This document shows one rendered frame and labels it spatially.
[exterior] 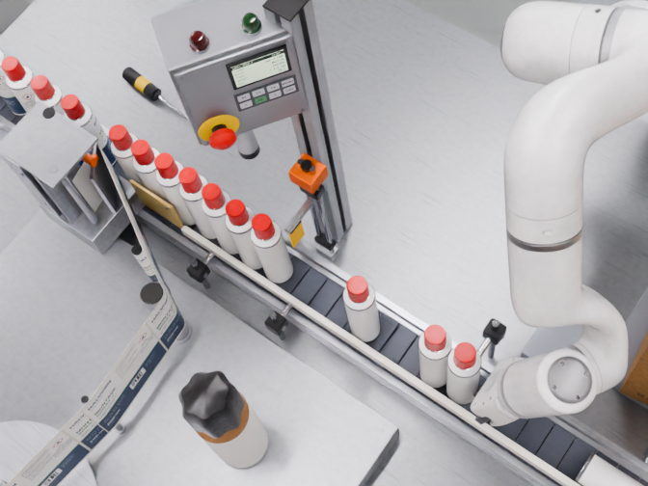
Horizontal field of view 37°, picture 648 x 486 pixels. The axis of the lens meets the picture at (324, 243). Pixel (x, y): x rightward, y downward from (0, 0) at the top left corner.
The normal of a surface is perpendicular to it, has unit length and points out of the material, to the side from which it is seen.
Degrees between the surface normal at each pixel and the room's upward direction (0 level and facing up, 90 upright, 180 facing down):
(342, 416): 0
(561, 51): 49
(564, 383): 20
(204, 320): 0
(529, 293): 67
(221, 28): 0
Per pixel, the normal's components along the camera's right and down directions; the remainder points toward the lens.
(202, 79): 0.32, 0.85
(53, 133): -0.11, -0.41
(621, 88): 0.20, 0.40
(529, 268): -0.49, 0.57
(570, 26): -0.44, -0.32
